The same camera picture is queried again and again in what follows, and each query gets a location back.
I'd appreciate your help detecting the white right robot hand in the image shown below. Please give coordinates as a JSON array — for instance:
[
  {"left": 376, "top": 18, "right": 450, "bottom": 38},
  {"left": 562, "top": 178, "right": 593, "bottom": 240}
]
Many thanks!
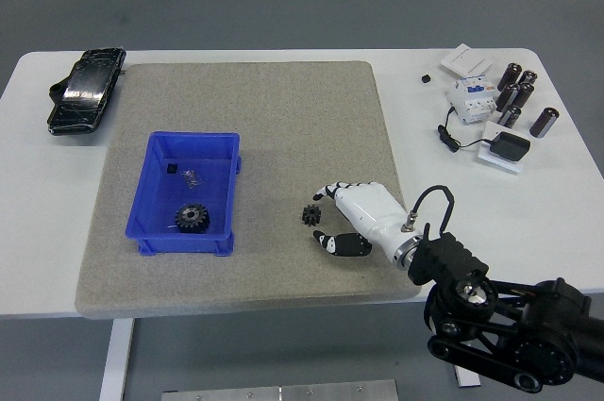
[{"left": 310, "top": 180, "right": 422, "bottom": 270}]

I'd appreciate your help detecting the small black gear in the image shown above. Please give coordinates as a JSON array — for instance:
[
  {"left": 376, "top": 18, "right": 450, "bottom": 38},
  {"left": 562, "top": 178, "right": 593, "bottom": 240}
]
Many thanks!
[{"left": 301, "top": 203, "right": 324, "bottom": 227}]

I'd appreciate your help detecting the large black gear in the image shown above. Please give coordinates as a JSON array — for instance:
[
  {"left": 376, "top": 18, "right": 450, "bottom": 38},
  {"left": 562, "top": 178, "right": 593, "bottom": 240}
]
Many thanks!
[{"left": 174, "top": 202, "right": 211, "bottom": 235}]

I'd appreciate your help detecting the blue plastic box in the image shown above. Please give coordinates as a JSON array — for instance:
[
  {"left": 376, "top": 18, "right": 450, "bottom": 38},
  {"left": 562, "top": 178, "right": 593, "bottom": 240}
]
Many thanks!
[{"left": 124, "top": 130, "right": 243, "bottom": 259}]

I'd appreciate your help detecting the white socket panel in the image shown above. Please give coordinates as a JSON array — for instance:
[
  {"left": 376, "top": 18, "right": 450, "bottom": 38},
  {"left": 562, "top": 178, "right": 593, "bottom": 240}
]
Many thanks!
[{"left": 476, "top": 120, "right": 528, "bottom": 175}]

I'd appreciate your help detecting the white circuit breaker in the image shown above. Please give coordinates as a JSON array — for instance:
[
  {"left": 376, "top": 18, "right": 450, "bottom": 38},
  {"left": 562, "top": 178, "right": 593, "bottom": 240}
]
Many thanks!
[{"left": 446, "top": 75, "right": 499, "bottom": 126}]

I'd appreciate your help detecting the black power adapter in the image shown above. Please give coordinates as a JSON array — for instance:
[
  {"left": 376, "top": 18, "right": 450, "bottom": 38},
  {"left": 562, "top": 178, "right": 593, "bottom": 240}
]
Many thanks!
[{"left": 490, "top": 131, "right": 531, "bottom": 164}]

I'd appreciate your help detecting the grey-brown mat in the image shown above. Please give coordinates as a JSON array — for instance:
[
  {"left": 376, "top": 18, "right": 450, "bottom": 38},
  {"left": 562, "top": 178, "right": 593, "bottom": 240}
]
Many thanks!
[{"left": 75, "top": 59, "right": 422, "bottom": 320}]

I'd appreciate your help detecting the small clear screw bag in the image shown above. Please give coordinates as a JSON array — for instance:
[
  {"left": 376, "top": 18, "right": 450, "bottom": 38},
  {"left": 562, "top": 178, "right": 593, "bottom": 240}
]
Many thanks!
[{"left": 181, "top": 168, "right": 204, "bottom": 190}]

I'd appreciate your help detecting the white table leg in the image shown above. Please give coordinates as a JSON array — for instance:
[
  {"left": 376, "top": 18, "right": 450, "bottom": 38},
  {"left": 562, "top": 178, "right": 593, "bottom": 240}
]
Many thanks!
[
  {"left": 98, "top": 318, "right": 136, "bottom": 401},
  {"left": 452, "top": 362, "right": 482, "bottom": 388}
]

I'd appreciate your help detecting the silver metal plate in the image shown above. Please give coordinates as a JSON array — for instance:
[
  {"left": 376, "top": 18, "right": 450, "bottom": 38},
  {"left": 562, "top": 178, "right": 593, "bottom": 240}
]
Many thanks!
[{"left": 161, "top": 378, "right": 399, "bottom": 401}]

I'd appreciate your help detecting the black wrapped device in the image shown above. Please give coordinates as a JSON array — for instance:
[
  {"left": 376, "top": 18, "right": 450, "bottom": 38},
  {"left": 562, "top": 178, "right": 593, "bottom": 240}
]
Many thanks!
[{"left": 45, "top": 46, "right": 127, "bottom": 137}]

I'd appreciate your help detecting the black adapter cord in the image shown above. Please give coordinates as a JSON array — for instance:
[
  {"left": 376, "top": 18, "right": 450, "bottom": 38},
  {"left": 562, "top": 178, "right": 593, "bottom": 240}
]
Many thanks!
[{"left": 437, "top": 106, "right": 495, "bottom": 153}]

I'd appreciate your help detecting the white switch panel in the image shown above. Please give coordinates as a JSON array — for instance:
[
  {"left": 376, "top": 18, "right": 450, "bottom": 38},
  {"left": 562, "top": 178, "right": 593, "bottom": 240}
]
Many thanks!
[{"left": 441, "top": 43, "right": 495, "bottom": 79}]

